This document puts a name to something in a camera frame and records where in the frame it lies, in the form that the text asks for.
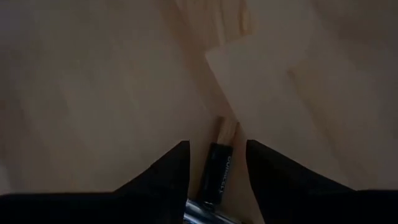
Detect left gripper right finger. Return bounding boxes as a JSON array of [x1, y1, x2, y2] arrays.
[[245, 139, 398, 224]]

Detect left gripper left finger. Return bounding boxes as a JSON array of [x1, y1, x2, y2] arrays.
[[0, 139, 192, 224]]

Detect silver black AA battery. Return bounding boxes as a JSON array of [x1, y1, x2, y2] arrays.
[[182, 198, 245, 224]]

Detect black copper Duracell battery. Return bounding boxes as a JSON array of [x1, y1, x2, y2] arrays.
[[198, 115, 241, 207]]

